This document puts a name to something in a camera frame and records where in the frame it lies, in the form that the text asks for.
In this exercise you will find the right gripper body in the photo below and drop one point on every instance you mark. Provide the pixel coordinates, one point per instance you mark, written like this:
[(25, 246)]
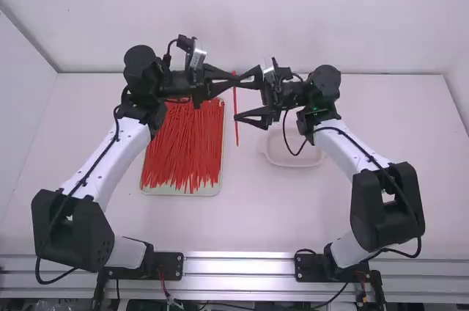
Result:
[(278, 94)]

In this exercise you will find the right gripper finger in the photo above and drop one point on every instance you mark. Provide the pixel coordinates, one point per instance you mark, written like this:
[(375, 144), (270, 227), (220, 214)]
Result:
[(242, 117), (244, 79)]

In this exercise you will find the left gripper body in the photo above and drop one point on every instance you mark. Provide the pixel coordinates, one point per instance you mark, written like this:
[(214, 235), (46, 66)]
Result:
[(183, 83)]

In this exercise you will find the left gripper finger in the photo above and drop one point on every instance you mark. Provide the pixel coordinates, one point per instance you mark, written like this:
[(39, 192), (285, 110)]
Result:
[(220, 73), (220, 89)]

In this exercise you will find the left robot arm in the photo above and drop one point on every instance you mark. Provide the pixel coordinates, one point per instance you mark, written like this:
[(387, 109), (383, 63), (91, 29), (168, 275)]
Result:
[(106, 149)]

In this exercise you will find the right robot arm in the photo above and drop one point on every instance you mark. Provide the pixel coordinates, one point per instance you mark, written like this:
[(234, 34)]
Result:
[(340, 146)]

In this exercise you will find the white dish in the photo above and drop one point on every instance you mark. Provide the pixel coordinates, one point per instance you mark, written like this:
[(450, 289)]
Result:
[(311, 155)]

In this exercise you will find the pale tray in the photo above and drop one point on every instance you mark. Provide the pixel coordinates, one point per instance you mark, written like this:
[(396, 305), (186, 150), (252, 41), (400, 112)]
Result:
[(165, 192)]

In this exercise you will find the silver rails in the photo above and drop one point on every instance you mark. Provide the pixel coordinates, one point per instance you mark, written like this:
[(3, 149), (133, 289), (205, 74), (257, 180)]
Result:
[(238, 270)]

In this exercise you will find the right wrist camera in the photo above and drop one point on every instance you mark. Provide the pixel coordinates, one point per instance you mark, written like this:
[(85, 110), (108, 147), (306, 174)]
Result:
[(270, 72)]

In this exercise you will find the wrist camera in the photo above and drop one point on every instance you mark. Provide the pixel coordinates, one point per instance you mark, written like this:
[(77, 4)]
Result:
[(196, 58), (270, 72)]

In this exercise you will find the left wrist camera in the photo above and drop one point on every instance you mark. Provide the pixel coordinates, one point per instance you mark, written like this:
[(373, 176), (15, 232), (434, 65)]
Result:
[(196, 58)]

